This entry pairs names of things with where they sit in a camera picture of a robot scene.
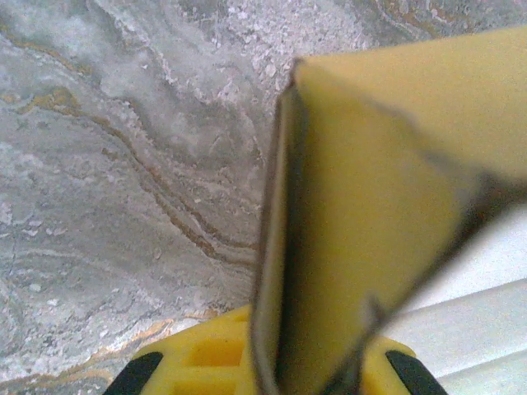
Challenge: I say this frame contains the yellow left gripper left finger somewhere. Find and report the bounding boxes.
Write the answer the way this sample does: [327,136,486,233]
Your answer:
[107,304,264,395]

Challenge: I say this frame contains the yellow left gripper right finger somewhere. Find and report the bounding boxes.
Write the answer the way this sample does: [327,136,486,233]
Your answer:
[324,332,448,395]

